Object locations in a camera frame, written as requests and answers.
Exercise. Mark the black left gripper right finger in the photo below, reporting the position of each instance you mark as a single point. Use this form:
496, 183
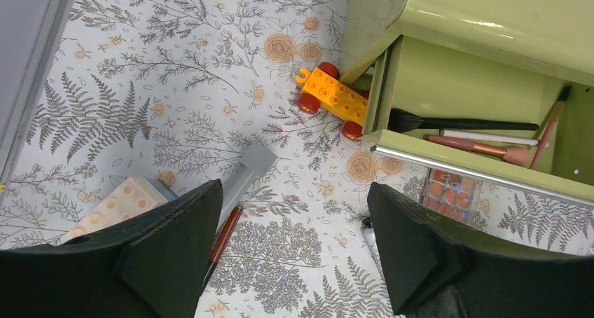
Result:
435, 266

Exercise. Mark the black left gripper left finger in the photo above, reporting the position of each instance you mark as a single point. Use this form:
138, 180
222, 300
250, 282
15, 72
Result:
151, 265

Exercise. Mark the pink rose gold brush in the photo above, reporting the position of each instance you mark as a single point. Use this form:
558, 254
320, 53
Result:
516, 155

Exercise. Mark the black makeup brush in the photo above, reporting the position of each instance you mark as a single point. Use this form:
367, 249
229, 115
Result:
404, 121

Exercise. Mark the pink thin makeup brush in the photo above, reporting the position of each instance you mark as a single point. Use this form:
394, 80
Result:
551, 122

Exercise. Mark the grey makeup tube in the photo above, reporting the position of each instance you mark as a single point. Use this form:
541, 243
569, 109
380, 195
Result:
255, 162

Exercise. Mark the beige toy brick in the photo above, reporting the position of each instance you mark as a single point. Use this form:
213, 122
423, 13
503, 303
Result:
133, 197

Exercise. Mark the white cream tube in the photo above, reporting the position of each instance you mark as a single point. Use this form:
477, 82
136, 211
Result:
369, 235

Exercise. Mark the red brown eyeliner pencil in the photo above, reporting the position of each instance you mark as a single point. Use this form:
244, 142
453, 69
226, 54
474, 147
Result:
221, 243

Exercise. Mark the yellow toy car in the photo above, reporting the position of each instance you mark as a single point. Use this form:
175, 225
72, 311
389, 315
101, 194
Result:
321, 89

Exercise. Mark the green drawer cabinet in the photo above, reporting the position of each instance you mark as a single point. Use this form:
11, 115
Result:
510, 60

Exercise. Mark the aluminium frame rail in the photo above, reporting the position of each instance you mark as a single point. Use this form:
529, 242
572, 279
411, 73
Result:
30, 36

